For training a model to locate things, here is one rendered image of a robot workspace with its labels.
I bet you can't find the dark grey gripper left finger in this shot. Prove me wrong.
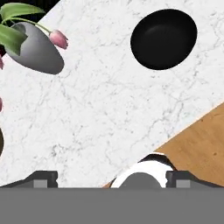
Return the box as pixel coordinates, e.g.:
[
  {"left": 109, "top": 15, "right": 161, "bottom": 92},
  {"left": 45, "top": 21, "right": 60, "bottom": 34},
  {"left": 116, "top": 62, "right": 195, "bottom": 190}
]
[{"left": 0, "top": 170, "right": 59, "bottom": 189}]

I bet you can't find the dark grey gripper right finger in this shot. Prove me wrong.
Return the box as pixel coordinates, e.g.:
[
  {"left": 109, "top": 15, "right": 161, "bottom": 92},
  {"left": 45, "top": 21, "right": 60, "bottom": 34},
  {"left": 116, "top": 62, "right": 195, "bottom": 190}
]
[{"left": 165, "top": 170, "right": 224, "bottom": 189}]

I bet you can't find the black bowl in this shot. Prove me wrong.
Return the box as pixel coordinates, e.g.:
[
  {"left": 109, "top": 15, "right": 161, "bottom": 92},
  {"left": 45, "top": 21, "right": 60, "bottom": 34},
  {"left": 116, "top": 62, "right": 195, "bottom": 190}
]
[{"left": 129, "top": 8, "right": 199, "bottom": 71}]

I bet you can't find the dark brown round object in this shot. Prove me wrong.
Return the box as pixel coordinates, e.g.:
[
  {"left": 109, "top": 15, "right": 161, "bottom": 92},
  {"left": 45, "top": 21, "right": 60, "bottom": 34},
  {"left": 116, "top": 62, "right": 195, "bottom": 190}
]
[{"left": 0, "top": 127, "right": 4, "bottom": 158}]

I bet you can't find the grey vase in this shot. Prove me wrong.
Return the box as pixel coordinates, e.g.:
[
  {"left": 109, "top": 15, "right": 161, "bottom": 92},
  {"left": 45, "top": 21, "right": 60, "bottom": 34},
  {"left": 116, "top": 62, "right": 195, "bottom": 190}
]
[{"left": 4, "top": 22, "right": 65, "bottom": 75}]

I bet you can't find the pink tulip with green leaves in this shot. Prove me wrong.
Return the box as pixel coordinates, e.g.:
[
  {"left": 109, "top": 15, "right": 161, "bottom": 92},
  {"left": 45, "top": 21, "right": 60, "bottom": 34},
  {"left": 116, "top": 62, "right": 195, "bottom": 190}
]
[{"left": 0, "top": 2, "right": 70, "bottom": 71}]

